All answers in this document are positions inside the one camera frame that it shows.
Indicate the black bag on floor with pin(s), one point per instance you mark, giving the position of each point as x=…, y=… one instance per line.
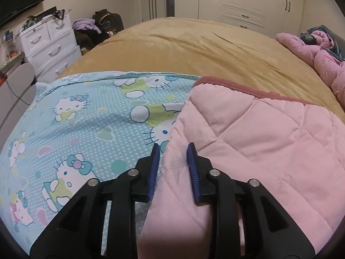
x=108, y=22

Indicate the pink floral crumpled comforter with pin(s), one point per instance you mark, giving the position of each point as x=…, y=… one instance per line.
x=319, y=49

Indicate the blue Hello Kitty sheet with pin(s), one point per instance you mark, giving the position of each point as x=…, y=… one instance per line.
x=93, y=125

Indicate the white wardrobe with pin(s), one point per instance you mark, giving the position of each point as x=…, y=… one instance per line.
x=268, y=17

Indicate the white drawer cabinet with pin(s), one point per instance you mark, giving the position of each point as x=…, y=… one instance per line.
x=49, y=46

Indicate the pink quilted jacket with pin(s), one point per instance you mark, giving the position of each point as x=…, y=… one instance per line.
x=294, y=148

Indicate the grey low tv cabinet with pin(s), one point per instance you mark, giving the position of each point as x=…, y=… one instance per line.
x=17, y=94

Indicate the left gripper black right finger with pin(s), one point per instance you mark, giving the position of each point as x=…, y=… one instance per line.
x=247, y=221

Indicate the purple clothes pile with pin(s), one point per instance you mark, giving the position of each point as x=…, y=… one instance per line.
x=85, y=24

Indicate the tan bed blanket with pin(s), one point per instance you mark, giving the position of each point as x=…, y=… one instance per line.
x=206, y=48

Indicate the grey quilted headboard cushion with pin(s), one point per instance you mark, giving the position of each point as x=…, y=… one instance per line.
x=339, y=40

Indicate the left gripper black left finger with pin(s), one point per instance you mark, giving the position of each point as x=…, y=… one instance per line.
x=76, y=231

